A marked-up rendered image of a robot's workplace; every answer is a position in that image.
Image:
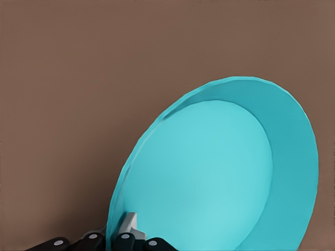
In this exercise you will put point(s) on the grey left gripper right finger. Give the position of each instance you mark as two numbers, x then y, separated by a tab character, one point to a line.
129	230

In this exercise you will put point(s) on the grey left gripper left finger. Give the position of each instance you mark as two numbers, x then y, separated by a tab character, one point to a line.
91	239

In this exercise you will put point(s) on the blue plate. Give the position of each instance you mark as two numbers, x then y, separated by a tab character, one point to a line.
209	170

